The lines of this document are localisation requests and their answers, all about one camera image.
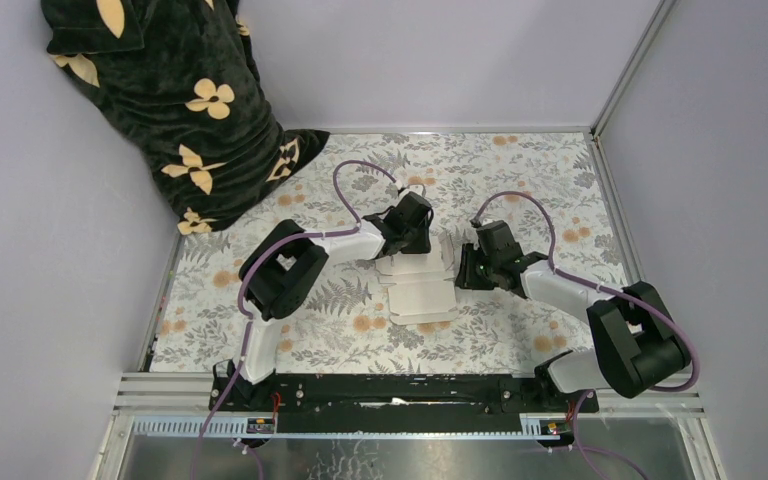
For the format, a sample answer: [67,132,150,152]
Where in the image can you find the floral patterned table cloth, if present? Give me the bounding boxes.
[149,133,630,374]

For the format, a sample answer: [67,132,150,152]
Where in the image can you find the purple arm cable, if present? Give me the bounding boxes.
[198,159,412,439]
[471,191,704,480]

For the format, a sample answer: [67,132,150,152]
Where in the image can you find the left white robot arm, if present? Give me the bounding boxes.
[231,192,433,411]

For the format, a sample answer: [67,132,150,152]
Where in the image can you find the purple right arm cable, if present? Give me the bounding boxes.
[471,191,704,480]

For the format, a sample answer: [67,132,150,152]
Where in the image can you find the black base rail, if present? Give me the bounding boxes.
[219,373,582,414]

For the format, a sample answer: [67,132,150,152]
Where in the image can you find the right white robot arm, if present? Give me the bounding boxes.
[455,221,692,412]

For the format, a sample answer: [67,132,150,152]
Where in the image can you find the black floral plush blanket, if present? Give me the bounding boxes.
[41,0,329,235]

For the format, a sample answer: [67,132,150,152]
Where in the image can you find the white cardboard paper box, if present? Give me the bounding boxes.
[375,252,457,326]

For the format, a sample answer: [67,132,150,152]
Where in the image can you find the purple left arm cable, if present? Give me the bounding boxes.
[198,159,412,439]

